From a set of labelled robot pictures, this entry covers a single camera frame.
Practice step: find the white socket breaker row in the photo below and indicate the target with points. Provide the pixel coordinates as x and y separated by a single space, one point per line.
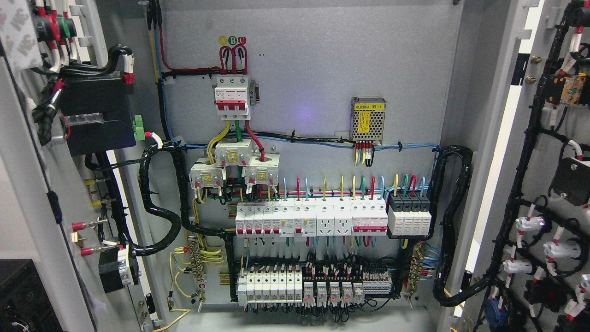
309 217

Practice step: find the white red main breaker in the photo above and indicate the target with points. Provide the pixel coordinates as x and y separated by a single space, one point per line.
235 96

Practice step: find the white current transformers cluster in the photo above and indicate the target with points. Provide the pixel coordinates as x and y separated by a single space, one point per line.
235 159

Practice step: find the black digital power meter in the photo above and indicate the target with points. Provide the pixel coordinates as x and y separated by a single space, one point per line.
97 109

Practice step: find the perforated metal power supply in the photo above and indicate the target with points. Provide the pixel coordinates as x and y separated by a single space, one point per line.
367 119

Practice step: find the relay terminal block row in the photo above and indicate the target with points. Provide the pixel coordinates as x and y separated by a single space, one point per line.
332 282

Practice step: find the black white surge protector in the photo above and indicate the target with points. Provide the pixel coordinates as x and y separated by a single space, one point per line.
409 217

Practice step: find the white miniature breakers lower row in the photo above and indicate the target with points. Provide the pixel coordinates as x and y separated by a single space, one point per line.
270 285

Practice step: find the grey cabinet door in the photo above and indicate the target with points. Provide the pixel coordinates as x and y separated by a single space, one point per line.
522 251
42 194

